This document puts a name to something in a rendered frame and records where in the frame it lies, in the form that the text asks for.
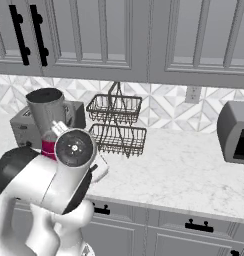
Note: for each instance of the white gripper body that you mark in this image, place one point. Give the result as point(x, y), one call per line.
point(101, 168)

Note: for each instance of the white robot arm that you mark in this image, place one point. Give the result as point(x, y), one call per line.
point(30, 180)

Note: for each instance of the grey blender with red base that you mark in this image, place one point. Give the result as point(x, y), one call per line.
point(45, 110)

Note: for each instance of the grey drawer front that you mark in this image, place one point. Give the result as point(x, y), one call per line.
point(124, 213)
point(224, 224)

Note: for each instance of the grey lower cupboard door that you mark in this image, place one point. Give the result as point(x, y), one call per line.
point(194, 246)
point(117, 241)

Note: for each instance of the grey cupboard door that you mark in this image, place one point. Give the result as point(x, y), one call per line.
point(90, 30)
point(117, 241)
point(194, 246)
point(4, 30)
point(207, 33)

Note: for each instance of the grey toaster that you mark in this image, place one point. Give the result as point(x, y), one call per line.
point(23, 128)

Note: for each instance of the grey toaster oven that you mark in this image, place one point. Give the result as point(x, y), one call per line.
point(232, 128)

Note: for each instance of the grey upper cupboard door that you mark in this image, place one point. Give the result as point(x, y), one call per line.
point(207, 33)
point(90, 30)
point(4, 30)

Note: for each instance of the white wall outlet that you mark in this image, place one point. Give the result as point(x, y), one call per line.
point(193, 94)

